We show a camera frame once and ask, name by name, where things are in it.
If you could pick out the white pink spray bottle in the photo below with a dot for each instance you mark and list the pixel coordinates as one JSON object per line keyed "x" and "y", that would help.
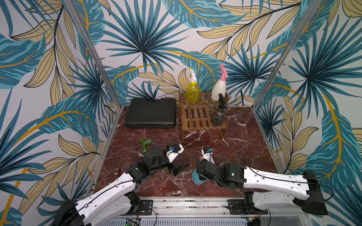
{"x": 220, "y": 86}

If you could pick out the aluminium front rail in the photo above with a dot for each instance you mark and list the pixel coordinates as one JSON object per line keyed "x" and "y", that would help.
{"x": 208, "y": 211}

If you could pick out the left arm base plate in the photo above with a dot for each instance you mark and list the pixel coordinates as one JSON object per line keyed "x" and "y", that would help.
{"x": 143, "y": 208}

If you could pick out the black clear spray bottle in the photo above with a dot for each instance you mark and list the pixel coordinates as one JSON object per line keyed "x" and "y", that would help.
{"x": 219, "y": 112}

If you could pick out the yellow spray bottle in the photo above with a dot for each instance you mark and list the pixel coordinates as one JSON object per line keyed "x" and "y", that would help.
{"x": 193, "y": 90}

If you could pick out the wooden two-tier shelf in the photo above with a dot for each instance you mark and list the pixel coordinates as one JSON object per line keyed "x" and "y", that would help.
{"x": 198, "y": 116}

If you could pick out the green hose nozzle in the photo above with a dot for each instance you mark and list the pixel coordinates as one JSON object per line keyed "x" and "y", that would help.
{"x": 145, "y": 144}

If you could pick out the black plastic tool case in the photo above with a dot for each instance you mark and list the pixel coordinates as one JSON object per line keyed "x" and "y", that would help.
{"x": 146, "y": 113}

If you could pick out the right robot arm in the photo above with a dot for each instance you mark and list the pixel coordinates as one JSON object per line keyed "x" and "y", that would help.
{"x": 297, "y": 191}

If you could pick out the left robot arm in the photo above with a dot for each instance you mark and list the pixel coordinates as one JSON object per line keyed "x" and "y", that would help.
{"x": 119, "y": 198}

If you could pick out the teal round spray bottle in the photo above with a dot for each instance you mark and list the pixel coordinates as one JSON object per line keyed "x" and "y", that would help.
{"x": 197, "y": 179}

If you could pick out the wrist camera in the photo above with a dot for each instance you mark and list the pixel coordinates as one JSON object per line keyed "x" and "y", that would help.
{"x": 173, "y": 151}
{"x": 206, "y": 153}

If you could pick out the left corner aluminium post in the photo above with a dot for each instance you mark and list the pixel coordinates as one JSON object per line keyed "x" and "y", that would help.
{"x": 75, "y": 15}

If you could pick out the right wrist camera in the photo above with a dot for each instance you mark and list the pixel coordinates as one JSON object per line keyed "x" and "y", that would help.
{"x": 206, "y": 153}

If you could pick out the right corner aluminium post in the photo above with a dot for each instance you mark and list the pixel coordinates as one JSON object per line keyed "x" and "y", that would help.
{"x": 312, "y": 7}

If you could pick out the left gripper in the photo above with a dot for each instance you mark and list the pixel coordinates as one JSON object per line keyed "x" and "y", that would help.
{"x": 172, "y": 168}

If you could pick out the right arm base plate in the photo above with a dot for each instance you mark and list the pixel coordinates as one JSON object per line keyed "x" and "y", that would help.
{"x": 240, "y": 207}

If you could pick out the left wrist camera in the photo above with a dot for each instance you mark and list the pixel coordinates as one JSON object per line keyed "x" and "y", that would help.
{"x": 173, "y": 151}

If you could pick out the corner aluminium post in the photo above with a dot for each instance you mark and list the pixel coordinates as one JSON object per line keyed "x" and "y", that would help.
{"x": 75, "y": 15}
{"x": 312, "y": 7}

